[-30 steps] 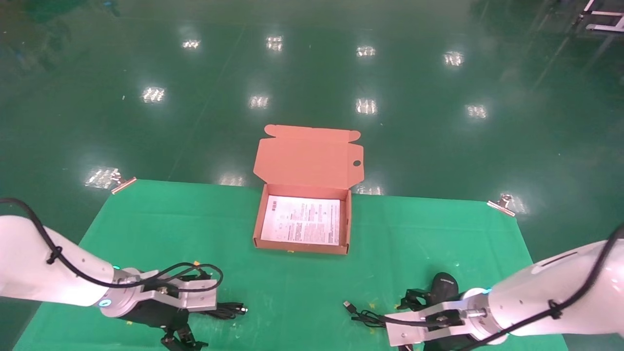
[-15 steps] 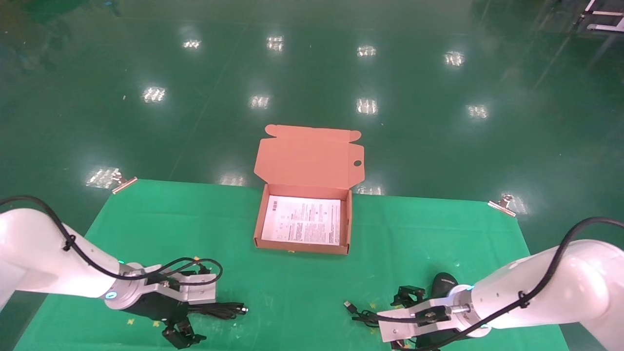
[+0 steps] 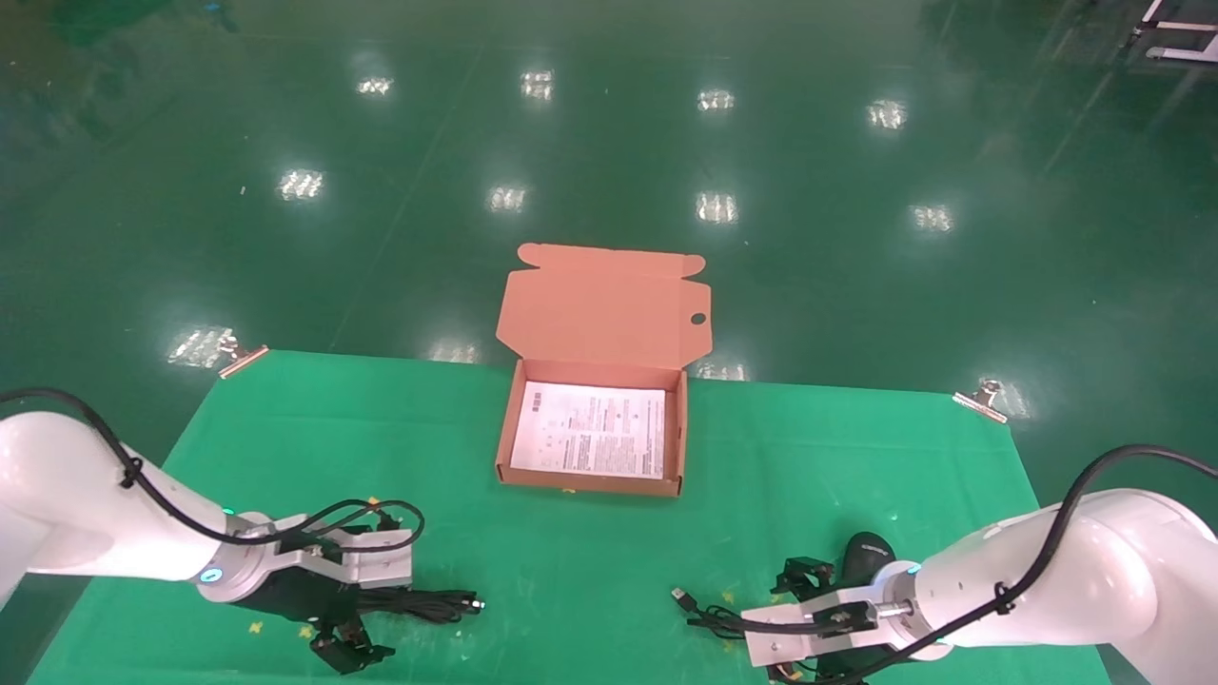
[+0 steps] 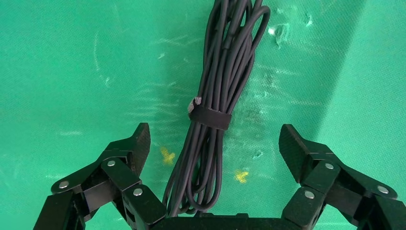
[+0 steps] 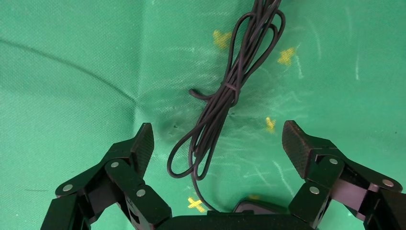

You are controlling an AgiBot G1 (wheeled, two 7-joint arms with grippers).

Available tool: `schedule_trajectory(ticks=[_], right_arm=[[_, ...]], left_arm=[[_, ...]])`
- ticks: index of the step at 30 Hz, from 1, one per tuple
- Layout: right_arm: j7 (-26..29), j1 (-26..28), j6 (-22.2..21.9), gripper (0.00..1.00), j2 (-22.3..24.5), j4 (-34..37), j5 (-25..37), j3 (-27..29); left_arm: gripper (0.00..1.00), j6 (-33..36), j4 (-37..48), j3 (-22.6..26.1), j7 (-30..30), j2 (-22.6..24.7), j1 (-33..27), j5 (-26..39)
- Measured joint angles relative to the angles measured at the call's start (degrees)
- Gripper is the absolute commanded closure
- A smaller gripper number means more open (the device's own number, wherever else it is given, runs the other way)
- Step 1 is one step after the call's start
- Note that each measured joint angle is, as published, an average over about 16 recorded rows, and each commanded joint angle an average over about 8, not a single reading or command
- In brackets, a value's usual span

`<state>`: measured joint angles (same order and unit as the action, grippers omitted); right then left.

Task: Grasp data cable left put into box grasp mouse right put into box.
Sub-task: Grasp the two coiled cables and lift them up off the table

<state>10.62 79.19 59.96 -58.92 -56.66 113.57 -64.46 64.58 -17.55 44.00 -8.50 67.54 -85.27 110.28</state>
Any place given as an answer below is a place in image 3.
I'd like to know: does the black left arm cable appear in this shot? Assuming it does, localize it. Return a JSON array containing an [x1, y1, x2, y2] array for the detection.
[[0, 387, 426, 572]]

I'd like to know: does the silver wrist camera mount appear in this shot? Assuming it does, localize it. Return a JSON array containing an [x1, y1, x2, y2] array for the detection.
[[271, 514, 415, 588], [742, 590, 881, 667]]

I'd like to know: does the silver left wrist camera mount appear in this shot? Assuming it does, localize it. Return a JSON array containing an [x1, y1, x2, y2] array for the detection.
[[271, 514, 415, 588]]

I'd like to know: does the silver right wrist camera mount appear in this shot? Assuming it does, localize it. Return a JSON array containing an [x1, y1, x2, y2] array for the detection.
[[742, 590, 881, 667]]

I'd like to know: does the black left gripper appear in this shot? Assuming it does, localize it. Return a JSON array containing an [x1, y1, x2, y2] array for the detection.
[[233, 566, 397, 676]]

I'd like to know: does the white metal frame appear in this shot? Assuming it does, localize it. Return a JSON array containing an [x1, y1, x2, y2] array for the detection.
[[1128, 0, 1218, 66]]

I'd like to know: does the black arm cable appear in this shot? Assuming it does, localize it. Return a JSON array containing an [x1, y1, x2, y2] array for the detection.
[[737, 444, 1218, 685], [0, 387, 426, 572]]

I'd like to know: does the black wired computer mouse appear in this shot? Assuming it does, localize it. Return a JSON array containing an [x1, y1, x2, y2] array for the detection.
[[671, 531, 897, 640]]

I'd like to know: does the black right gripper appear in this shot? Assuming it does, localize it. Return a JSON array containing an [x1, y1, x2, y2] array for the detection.
[[767, 559, 916, 685]]

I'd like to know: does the green table mat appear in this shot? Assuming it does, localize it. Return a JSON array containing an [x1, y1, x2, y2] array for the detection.
[[27, 350, 1114, 685]]

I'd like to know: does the metal binder clip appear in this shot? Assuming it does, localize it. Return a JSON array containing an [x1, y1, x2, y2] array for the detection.
[[217, 333, 270, 380], [952, 379, 1010, 424]]

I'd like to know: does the orange cardboard box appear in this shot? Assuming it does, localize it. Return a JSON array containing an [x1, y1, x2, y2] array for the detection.
[[495, 244, 713, 499]]

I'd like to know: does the black data cable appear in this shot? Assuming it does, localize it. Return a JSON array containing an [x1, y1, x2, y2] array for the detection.
[[357, 587, 486, 626]]

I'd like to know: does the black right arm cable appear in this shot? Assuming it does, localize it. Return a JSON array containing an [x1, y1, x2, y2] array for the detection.
[[737, 444, 1218, 685]]

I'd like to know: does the white printed paper leaflet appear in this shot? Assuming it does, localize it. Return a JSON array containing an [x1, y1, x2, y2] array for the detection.
[[510, 382, 667, 480]]

